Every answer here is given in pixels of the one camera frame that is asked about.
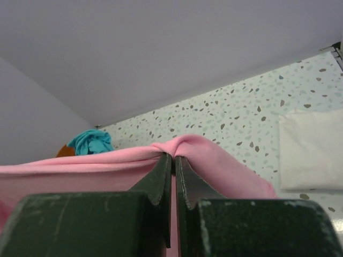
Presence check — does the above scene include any orange plastic laundry basket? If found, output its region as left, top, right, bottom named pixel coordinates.
left=56, top=145, right=75, bottom=158

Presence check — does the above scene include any pink t shirt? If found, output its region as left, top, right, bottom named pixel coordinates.
left=0, top=133, right=278, bottom=257

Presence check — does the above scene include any turquoise t shirt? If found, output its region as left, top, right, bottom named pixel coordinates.
left=66, top=130, right=114, bottom=156

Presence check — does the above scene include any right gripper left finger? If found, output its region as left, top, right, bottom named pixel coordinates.
left=1, top=153, right=172, bottom=256

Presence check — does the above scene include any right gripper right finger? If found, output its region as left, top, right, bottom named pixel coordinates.
left=175, top=157, right=342, bottom=256

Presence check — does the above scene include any folded white t shirt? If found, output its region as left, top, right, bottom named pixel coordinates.
left=278, top=109, right=342, bottom=190

